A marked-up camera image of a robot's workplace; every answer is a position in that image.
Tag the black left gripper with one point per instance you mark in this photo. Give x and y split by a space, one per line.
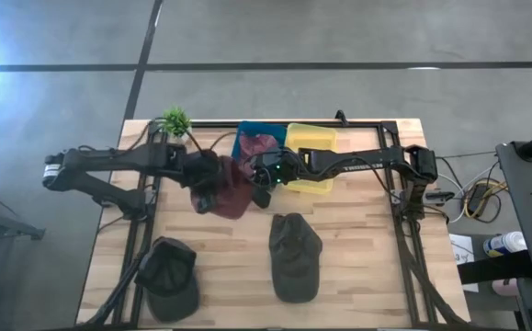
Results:
201 167

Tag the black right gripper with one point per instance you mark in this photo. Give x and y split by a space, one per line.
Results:
270 167

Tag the dark maroon cap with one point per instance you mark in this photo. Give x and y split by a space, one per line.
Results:
229 193

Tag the black cap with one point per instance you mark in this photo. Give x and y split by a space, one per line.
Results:
169 276

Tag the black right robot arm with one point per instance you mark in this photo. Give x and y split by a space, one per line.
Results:
362 165

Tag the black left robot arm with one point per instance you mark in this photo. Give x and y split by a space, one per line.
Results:
109 161

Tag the blue plastic bin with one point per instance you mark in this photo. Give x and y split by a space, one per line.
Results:
242 138

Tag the dark olive-grey cap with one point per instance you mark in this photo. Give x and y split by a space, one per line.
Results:
295 257

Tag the yellow plastic bin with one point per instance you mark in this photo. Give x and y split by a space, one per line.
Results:
313 138

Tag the green plant in white pot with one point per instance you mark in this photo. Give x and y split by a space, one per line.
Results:
176 122

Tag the black box device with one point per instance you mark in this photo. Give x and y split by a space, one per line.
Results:
438 197

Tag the white paper sheet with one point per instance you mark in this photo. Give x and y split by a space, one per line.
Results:
465 248

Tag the black power brick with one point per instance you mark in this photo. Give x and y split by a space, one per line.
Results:
477 197

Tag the white and blue spray can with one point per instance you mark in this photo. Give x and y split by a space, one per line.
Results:
504 243

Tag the pink object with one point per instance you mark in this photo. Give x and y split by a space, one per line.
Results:
506 287

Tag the black aluminium table frame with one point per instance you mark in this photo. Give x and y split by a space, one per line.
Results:
366 124

